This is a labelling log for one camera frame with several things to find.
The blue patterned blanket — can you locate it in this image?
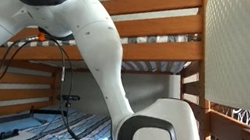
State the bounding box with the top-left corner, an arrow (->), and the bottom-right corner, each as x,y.
0,95 -> 127,140

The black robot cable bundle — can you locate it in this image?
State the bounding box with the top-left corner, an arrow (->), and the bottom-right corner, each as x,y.
0,20 -> 137,140

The white lamp shade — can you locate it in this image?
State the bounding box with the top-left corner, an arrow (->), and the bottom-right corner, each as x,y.
190,0 -> 250,112

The striped mattress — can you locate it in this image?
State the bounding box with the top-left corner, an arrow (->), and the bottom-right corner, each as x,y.
1,5 -> 202,83

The wooden bunk bed frame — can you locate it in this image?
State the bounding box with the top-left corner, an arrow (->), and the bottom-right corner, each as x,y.
0,0 -> 250,140

